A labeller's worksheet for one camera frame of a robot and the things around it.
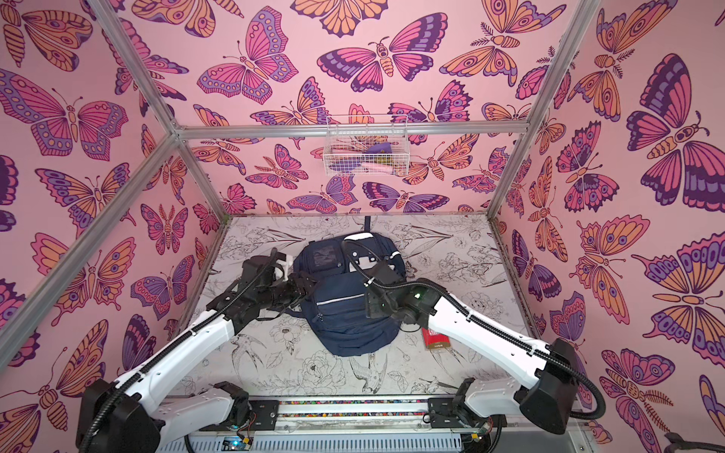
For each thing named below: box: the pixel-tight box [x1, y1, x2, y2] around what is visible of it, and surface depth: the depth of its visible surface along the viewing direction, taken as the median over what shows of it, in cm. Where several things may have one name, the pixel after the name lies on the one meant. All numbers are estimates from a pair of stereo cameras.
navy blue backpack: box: [284, 216, 405, 357], surface depth 85 cm
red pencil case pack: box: [421, 327, 452, 350], surface depth 88 cm
